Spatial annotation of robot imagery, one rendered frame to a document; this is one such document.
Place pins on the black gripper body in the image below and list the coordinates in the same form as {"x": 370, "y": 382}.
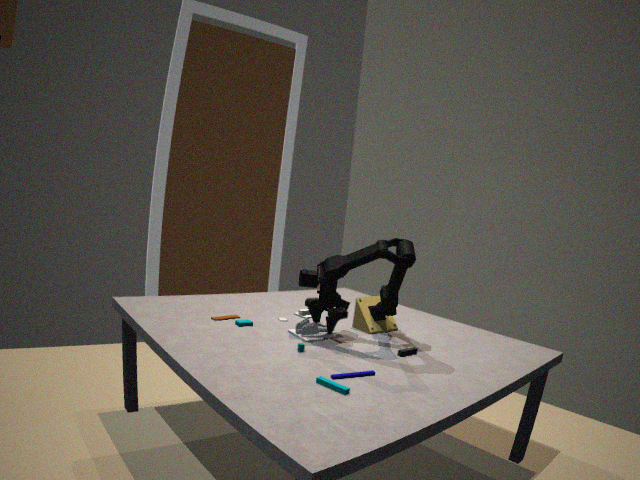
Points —
{"x": 326, "y": 301}

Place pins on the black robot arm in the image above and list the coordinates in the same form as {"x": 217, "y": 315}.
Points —
{"x": 336, "y": 267}

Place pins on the orange flat bar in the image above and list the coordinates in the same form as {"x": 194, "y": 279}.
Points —
{"x": 225, "y": 317}

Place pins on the teal rectangular bar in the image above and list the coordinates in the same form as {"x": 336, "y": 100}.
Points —
{"x": 332, "y": 385}

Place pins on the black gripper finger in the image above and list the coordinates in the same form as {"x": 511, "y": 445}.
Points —
{"x": 331, "y": 323}
{"x": 315, "y": 314}

